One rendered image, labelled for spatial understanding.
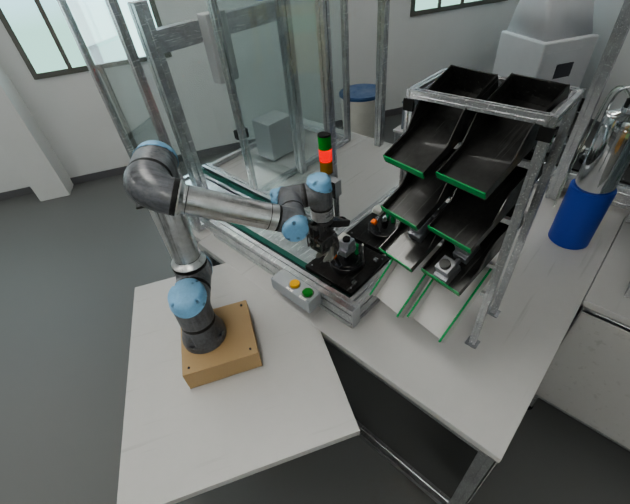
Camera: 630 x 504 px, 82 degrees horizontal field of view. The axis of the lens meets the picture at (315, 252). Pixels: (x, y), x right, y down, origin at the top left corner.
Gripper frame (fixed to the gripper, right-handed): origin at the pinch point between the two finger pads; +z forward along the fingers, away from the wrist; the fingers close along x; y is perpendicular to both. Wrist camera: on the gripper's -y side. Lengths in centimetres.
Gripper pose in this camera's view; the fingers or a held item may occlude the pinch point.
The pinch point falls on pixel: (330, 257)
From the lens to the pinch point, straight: 135.1
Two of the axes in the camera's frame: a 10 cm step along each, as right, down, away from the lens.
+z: 0.9, 7.4, 6.7
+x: 7.3, 4.1, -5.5
